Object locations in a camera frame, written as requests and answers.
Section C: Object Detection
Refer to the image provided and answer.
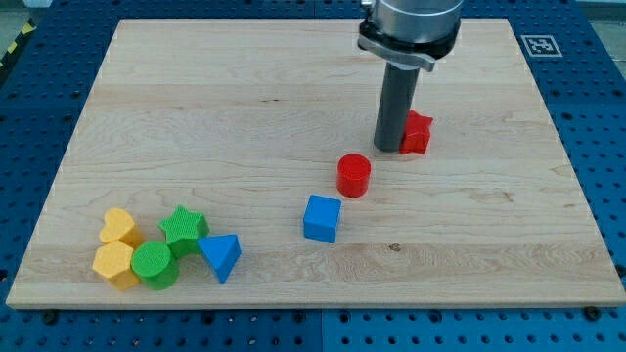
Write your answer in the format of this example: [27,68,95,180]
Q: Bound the red cylinder block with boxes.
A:
[336,154,372,198]

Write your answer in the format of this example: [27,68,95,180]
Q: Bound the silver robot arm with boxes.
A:
[357,0,463,71]

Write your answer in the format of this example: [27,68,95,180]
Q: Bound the red star block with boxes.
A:
[399,110,433,154]

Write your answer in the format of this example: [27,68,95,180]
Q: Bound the green star block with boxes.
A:
[157,205,210,259]

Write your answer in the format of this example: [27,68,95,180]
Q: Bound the blue cube block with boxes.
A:
[302,195,342,243]

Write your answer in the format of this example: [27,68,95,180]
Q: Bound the wooden board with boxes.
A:
[7,19,625,310]

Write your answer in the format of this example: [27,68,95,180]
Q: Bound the blue triangle block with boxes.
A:
[197,234,242,284]

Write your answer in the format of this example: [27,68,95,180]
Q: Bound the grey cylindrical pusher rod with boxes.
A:
[374,64,420,153]

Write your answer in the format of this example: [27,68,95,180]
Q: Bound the green cylinder block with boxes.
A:
[131,242,180,290]

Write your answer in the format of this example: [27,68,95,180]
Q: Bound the yellow heart block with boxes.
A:
[99,207,145,248]

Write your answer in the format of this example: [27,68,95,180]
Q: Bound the yellow hexagon block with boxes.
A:
[92,241,140,291]

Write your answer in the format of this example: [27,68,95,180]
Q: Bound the black white fiducial tag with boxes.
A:
[521,34,562,58]

